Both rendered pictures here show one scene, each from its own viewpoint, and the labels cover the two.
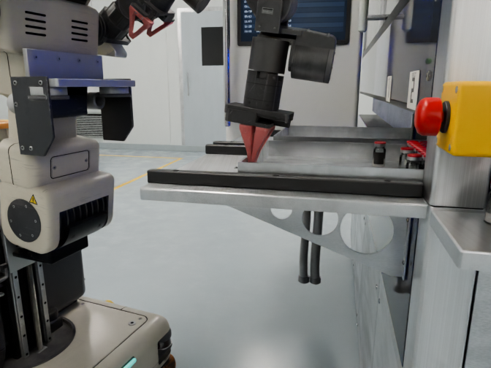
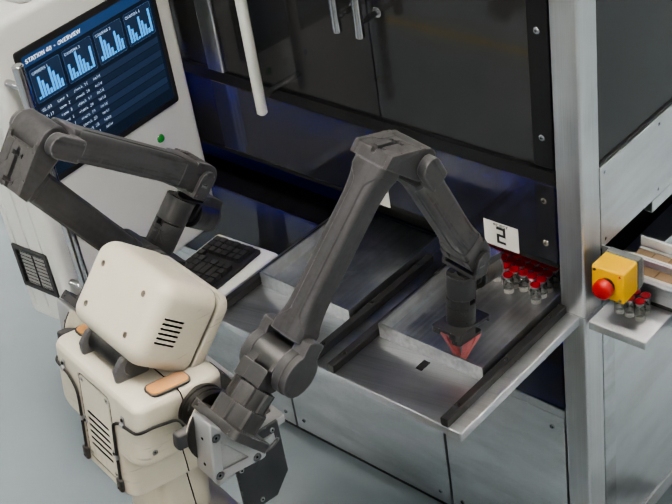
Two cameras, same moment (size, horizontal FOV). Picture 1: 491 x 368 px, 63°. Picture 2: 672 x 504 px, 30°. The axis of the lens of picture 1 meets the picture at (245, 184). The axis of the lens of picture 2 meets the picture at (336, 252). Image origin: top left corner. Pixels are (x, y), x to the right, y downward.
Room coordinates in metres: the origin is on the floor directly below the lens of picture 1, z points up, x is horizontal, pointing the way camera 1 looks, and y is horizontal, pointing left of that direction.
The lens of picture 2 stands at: (-0.21, 1.65, 2.50)
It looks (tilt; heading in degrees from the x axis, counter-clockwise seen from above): 35 degrees down; 304
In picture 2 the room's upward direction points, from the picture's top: 10 degrees counter-clockwise
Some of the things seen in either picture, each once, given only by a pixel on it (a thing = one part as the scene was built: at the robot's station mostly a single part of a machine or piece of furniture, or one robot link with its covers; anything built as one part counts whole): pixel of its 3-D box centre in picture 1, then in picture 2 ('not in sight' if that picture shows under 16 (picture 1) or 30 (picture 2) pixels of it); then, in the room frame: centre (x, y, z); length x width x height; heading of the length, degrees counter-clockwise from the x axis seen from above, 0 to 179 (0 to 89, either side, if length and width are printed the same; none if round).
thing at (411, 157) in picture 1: (413, 169); (535, 293); (0.59, -0.25, 0.90); 0.02 x 0.02 x 0.05
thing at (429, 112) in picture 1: (435, 117); (604, 288); (0.43, -0.20, 0.99); 0.04 x 0.04 x 0.04; 77
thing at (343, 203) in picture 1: (315, 159); (395, 308); (0.87, -0.15, 0.87); 0.70 x 0.48 x 0.02; 167
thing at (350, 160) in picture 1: (351, 162); (479, 306); (0.69, -0.18, 0.90); 0.34 x 0.26 x 0.04; 77
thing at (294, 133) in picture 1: (347, 138); (355, 257); (1.02, -0.26, 0.90); 0.34 x 0.26 x 0.04; 77
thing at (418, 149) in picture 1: (419, 161); (510, 275); (0.66, -0.29, 0.90); 0.18 x 0.02 x 0.05; 167
